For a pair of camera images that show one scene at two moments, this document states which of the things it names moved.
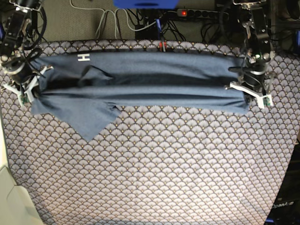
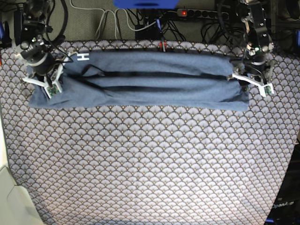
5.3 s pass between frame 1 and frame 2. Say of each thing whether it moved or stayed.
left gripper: moved
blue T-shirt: moved
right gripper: stayed
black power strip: stayed
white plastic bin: stayed
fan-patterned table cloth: stayed
